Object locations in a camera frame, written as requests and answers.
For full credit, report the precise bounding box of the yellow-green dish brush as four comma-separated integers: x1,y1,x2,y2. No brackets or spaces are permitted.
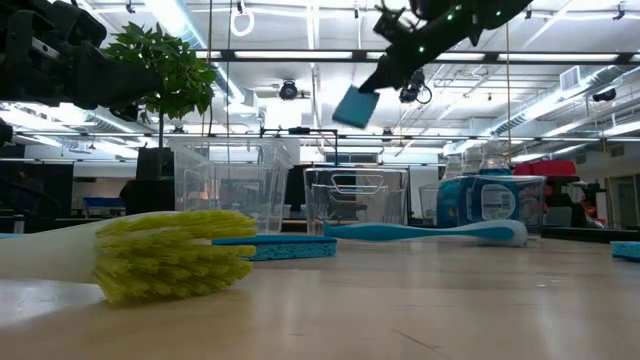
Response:
0,208,259,307

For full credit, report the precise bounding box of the blue crate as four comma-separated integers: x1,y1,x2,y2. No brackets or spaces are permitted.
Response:
82,196,127,218

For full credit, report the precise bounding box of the blue white toothbrush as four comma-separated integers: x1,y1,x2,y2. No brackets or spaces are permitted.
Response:
322,218,530,248

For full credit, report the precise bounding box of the large black screen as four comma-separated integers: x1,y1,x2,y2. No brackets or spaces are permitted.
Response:
0,159,75,221

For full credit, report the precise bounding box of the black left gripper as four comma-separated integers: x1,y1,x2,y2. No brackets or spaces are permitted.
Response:
0,0,164,124

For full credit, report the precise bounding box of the large clear plastic bin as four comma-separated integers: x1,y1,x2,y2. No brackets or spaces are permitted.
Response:
169,137,295,236

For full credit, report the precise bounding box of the dark blue sponge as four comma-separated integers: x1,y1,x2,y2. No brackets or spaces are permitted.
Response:
211,234,339,263

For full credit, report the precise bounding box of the green plant in black pot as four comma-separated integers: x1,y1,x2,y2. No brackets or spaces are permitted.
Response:
102,21,220,215

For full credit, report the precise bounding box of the red storage bin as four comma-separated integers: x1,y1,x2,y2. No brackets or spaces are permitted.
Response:
513,159,580,178

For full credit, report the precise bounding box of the black overhead camera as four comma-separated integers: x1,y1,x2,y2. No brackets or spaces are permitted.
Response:
398,67,434,106

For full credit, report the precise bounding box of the white hanging ring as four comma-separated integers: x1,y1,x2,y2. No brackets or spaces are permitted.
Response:
229,7,256,38

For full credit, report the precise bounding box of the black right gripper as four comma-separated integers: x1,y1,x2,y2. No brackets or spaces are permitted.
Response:
358,19,441,94

